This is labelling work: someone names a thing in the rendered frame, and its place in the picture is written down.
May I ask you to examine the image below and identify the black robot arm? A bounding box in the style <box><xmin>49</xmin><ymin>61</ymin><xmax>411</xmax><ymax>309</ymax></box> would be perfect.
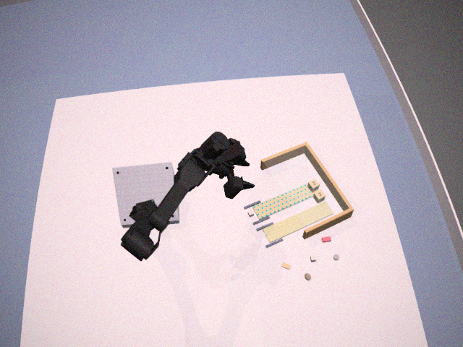
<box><xmin>120</xmin><ymin>132</ymin><xmax>247</xmax><ymax>261</ymax></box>

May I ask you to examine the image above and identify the beige strip with teal polka dots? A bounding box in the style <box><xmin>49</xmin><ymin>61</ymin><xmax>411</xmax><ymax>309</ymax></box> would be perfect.
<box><xmin>252</xmin><ymin>194</ymin><xmax>289</xmax><ymax>220</ymax></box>

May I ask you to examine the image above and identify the tan u-shaped wall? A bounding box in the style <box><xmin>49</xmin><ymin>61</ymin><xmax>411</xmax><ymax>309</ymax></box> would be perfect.
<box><xmin>260</xmin><ymin>140</ymin><xmax>355</xmax><ymax>239</ymax></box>

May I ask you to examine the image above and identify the beige flat strip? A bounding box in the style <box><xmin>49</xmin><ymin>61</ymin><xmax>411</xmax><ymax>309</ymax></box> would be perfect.
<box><xmin>263</xmin><ymin>215</ymin><xmax>303</xmax><ymax>243</ymax></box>

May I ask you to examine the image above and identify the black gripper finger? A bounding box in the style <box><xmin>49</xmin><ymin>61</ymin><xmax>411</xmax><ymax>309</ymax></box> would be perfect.
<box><xmin>236</xmin><ymin>160</ymin><xmax>250</xmax><ymax>166</ymax></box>
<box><xmin>240</xmin><ymin>177</ymin><xmax>255</xmax><ymax>190</ymax></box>

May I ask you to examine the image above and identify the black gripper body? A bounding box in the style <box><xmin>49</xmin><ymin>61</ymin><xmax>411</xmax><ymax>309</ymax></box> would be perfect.
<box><xmin>209</xmin><ymin>155</ymin><xmax>243</xmax><ymax>199</ymax></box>

